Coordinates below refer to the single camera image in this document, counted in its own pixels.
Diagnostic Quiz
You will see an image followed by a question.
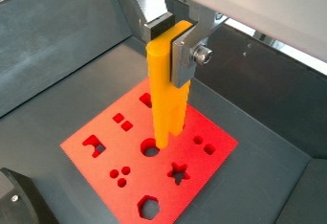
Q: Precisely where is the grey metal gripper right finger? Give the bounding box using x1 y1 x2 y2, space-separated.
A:
171 6 228 88

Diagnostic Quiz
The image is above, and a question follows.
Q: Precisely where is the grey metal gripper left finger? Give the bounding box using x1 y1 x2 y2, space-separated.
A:
135 0 175 42

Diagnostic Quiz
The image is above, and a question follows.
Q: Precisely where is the yellow two-pronged peg object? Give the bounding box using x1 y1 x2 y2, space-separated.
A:
145 21 192 148

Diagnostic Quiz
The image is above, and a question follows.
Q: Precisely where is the red block with shaped holes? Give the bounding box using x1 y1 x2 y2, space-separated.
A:
61 80 237 224

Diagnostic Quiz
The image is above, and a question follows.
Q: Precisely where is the black curved holder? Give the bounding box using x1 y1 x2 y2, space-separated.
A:
0 168 59 224

